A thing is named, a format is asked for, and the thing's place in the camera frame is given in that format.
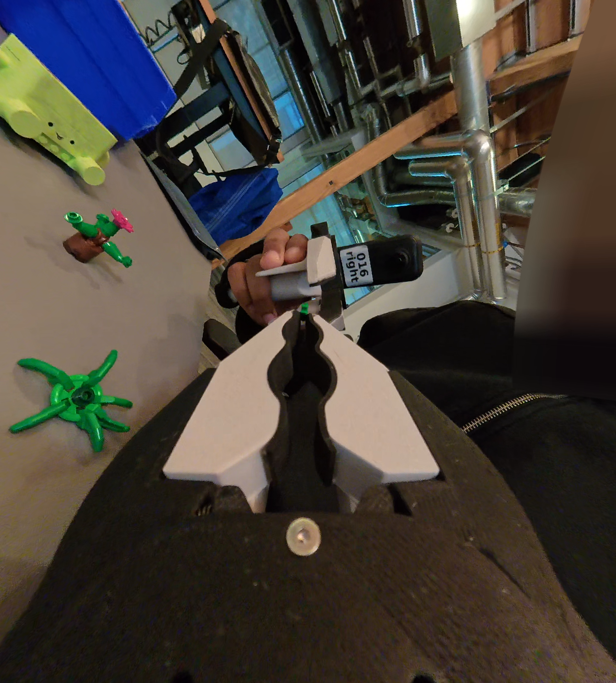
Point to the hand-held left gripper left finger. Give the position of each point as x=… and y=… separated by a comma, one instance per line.
x=222, y=421

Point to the black-framed wooden desk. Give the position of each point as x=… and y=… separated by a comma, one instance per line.
x=249, y=96

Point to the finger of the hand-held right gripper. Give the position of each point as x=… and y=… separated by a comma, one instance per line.
x=321, y=261

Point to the blue bag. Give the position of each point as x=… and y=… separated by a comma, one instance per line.
x=238, y=203

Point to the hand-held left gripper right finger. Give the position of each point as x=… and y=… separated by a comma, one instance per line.
x=382, y=421

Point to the silver ventilation ducts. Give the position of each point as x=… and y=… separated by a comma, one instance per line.
x=478, y=176

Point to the wooden ceiling beam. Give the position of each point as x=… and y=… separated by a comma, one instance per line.
x=366, y=154

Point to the person's right hand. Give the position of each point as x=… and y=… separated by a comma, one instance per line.
x=254, y=288

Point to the green leaf rosette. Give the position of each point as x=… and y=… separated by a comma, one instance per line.
x=81, y=397

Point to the person's black jacket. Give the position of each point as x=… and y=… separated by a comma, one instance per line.
x=553, y=480

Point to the lime green toy pot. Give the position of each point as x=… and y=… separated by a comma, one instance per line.
x=46, y=106

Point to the blue plastic bin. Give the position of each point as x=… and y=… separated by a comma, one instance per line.
x=89, y=53

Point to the toy cactus with pink flower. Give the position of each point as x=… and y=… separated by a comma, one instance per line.
x=100, y=235

